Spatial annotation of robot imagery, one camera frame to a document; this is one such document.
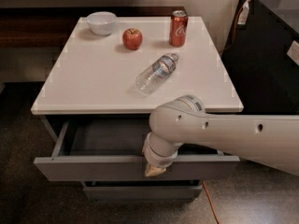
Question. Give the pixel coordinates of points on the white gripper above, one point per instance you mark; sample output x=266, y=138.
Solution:
x=161, y=160

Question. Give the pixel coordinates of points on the grey top drawer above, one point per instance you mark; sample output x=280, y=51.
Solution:
x=110, y=150

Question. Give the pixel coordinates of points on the grey drawer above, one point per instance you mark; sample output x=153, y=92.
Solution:
x=110, y=150
x=142, y=191

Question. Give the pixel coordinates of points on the clear plastic water bottle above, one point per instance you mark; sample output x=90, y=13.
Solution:
x=157, y=73

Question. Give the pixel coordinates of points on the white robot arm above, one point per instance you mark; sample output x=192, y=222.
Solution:
x=269, y=140

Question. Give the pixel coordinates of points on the grey bottom drawer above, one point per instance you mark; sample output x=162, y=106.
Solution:
x=142, y=191

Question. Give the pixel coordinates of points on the white top drawer cabinet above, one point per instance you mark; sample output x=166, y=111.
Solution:
x=96, y=74

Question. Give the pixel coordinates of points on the red apple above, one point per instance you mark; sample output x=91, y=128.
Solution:
x=132, y=38

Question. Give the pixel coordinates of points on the red cola can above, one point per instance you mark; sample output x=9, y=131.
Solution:
x=178, y=28

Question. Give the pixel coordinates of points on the white bowl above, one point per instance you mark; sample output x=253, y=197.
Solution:
x=101, y=23

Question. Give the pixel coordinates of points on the white wall outlet plate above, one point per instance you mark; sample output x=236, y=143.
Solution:
x=293, y=52

